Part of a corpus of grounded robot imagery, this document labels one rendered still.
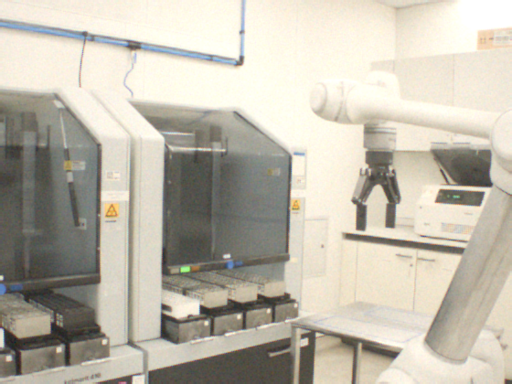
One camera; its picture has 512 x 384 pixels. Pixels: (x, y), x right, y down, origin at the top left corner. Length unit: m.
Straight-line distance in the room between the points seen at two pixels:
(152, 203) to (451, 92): 2.82
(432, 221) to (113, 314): 2.60
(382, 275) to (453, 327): 3.10
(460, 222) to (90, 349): 2.71
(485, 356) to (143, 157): 1.22
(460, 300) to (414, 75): 3.44
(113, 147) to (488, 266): 1.23
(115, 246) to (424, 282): 2.63
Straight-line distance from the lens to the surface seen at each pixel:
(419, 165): 4.86
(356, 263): 4.46
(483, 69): 4.29
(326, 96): 1.44
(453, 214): 4.00
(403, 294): 4.25
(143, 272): 2.03
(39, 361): 1.83
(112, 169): 1.94
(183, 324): 2.06
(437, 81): 4.44
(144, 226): 2.01
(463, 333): 1.25
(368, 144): 1.60
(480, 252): 1.19
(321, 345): 4.55
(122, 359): 1.96
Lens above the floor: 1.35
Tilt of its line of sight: 3 degrees down
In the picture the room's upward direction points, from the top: 2 degrees clockwise
